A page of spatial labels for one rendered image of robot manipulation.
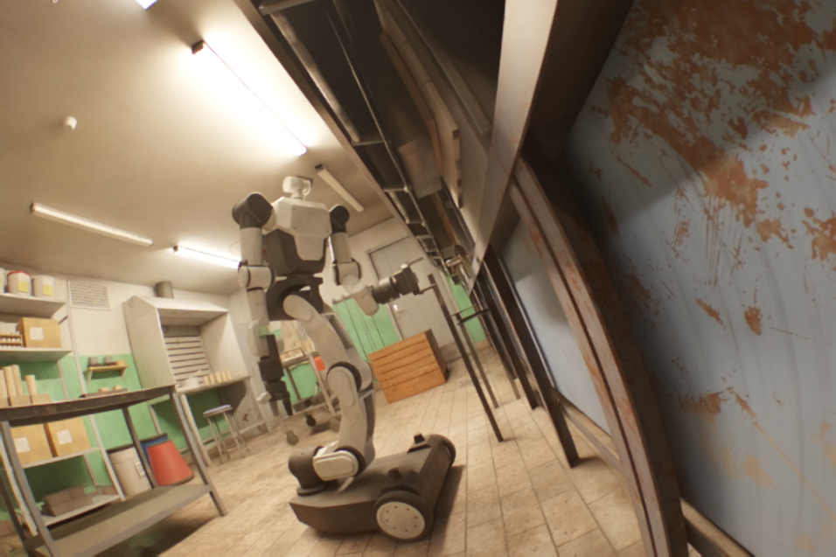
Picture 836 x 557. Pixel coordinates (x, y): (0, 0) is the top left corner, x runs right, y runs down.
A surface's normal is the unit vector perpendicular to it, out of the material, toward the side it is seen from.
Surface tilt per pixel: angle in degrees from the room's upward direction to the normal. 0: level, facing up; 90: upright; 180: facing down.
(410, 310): 90
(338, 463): 90
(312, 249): 104
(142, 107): 180
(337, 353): 90
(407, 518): 90
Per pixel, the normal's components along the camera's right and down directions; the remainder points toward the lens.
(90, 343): 0.91, -0.40
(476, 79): -0.13, -0.18
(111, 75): 0.39, 0.89
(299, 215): 0.78, -0.21
